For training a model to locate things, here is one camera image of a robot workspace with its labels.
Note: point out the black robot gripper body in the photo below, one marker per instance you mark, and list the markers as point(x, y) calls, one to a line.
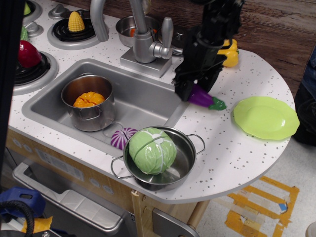
point(200, 52)

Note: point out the grey stove knob lower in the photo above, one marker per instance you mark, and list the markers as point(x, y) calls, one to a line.
point(34, 29)

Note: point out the yellow toy corn cob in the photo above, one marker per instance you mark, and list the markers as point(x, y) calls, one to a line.
point(75, 22)

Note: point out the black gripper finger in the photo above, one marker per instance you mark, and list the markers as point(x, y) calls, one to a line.
point(209, 78)
point(183, 88)

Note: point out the grey toy sink basin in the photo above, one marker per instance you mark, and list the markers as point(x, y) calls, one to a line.
point(140, 102)

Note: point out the grey stove knob upper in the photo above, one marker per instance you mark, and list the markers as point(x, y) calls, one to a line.
point(58, 12)

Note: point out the grey toy oven door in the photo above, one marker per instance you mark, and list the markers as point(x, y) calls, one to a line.
point(111, 210)

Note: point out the blue clamp tool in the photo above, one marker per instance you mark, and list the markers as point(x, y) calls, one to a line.
point(32, 198)

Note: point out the orange toy pumpkin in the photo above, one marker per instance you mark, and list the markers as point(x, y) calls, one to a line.
point(88, 99)

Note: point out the tall steel pot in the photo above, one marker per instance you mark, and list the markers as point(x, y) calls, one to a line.
point(92, 118)

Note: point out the lime green toy lid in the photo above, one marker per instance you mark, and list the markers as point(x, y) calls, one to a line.
point(27, 9)

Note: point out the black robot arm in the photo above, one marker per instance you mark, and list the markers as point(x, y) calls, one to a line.
point(222, 13)

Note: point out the grey stove knob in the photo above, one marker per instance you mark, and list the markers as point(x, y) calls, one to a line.
point(58, 12)
point(34, 29)

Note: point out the steel pot lid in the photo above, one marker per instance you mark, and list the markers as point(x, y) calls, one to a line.
point(173, 39)

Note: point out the green bumpy toy vegetable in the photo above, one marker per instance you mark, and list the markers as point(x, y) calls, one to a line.
point(24, 34)

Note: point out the silver toy faucet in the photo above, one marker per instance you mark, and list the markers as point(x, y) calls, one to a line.
point(148, 55)

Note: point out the small steel pot at back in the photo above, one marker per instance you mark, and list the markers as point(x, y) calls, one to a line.
point(126, 28)

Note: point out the back left stove burner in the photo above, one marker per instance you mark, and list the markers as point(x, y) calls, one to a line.
point(34, 15)

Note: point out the shallow steel pan with handles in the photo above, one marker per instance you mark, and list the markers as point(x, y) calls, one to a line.
point(176, 174)

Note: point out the stove burner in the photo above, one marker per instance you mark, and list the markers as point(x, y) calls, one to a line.
point(34, 15)
point(28, 80)
point(60, 37)

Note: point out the yellow toy bell pepper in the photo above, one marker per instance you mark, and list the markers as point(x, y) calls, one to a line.
point(230, 50)

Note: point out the yellow tape on floor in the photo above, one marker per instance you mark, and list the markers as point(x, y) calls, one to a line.
point(262, 209)

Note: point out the grey curved arch pipe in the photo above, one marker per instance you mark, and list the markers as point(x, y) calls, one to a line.
point(97, 19)

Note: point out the light green plastic plate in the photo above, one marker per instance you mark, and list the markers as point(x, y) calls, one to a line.
point(266, 118)

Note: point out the dark red toy strawberry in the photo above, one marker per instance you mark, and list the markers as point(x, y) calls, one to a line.
point(28, 55)

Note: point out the back right stove burner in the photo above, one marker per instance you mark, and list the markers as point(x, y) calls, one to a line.
point(60, 37)

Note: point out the purple toy eggplant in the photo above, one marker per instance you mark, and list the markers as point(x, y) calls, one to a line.
point(201, 98)

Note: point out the green toy cabbage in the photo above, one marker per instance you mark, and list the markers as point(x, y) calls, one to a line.
point(152, 150)

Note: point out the front left stove burner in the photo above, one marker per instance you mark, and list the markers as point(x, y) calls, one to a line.
point(28, 80)

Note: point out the purple white toy onion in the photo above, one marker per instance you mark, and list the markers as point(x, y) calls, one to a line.
point(120, 137)

